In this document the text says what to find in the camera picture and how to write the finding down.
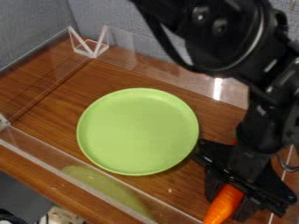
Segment black cable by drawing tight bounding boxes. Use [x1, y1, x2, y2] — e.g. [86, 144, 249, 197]
[277, 152, 299, 173]

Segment green round plate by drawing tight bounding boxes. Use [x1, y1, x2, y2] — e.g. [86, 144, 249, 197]
[76, 88, 200, 176]

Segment orange toy carrot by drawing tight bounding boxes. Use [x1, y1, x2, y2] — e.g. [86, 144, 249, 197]
[203, 185, 245, 224]

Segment clear acrylic corner bracket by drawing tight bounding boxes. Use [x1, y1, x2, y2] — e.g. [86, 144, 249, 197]
[68, 25, 110, 59]

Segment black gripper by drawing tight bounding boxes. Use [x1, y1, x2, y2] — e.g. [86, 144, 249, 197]
[192, 139, 298, 222]

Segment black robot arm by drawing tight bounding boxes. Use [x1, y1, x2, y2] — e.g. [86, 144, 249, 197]
[131, 0, 299, 221]

